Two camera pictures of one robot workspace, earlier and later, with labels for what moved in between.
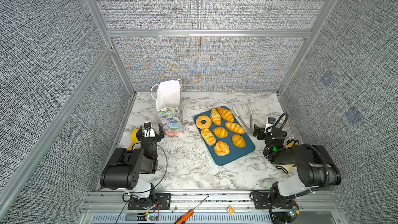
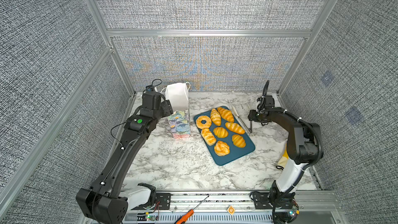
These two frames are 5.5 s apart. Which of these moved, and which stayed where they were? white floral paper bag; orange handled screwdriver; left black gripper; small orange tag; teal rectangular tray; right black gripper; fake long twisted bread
Moved: right black gripper; white floral paper bag; left black gripper
Stayed: teal rectangular tray; orange handled screwdriver; small orange tag; fake long twisted bread
